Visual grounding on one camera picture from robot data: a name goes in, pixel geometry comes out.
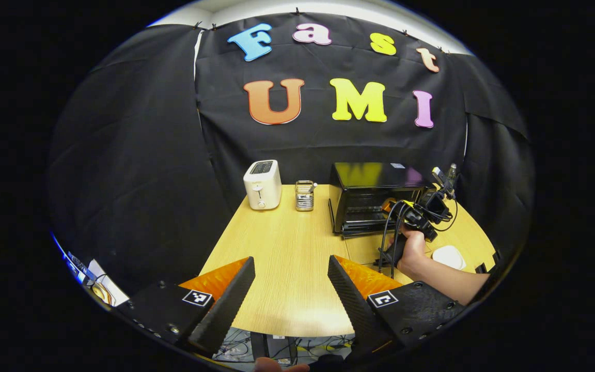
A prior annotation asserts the black backdrop cloth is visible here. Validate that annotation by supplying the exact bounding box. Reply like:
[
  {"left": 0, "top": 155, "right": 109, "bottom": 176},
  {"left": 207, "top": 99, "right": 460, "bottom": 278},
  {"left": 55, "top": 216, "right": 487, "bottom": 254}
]
[{"left": 47, "top": 11, "right": 536, "bottom": 295}]

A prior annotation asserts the metal wire holder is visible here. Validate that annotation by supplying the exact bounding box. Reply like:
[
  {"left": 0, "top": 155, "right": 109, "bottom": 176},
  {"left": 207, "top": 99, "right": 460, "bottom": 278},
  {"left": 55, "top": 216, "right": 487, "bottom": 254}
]
[{"left": 295, "top": 180, "right": 318, "bottom": 212}]

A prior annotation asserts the white toaster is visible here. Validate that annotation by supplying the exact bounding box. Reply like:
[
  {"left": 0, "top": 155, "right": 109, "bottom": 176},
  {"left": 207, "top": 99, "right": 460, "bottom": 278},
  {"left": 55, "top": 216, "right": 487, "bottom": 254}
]
[{"left": 243, "top": 160, "right": 283, "bottom": 210}]

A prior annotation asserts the white square plate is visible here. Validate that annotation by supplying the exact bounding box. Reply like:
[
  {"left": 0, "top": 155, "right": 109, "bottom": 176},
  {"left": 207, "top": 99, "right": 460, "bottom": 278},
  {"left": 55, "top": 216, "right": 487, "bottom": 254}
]
[{"left": 432, "top": 245, "right": 467, "bottom": 271}]

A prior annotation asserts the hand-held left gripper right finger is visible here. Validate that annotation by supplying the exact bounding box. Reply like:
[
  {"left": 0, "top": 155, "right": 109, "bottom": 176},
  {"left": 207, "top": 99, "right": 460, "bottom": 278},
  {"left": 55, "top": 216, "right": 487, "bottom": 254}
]
[{"left": 327, "top": 255, "right": 466, "bottom": 357}]

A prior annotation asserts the black electric oven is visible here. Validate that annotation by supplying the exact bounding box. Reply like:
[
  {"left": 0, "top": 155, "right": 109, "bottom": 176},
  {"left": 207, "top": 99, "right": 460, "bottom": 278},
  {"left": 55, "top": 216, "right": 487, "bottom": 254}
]
[{"left": 328, "top": 162, "right": 432, "bottom": 237}]

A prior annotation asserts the black box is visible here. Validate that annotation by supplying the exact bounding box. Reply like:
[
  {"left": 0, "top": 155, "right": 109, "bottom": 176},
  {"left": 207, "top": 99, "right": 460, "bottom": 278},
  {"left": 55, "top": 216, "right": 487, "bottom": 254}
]
[{"left": 250, "top": 332, "right": 299, "bottom": 366}]

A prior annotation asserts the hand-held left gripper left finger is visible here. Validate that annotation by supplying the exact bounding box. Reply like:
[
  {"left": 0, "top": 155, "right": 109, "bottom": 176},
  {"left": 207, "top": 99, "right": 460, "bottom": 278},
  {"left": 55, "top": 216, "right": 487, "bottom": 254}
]
[{"left": 117, "top": 256, "right": 256, "bottom": 357}]

